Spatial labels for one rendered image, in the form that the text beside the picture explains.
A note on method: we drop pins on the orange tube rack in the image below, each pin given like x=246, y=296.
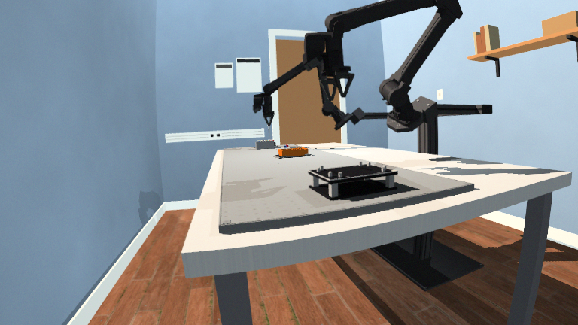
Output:
x=293, y=151

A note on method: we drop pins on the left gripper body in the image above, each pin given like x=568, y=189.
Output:
x=332, y=69

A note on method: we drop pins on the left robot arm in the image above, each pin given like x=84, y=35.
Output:
x=396, y=95

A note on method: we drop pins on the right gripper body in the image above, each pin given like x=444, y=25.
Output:
x=271, y=112

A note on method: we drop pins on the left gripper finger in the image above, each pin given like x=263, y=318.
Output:
x=323, y=82
x=337, y=76

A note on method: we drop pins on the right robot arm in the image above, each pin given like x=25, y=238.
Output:
x=271, y=87

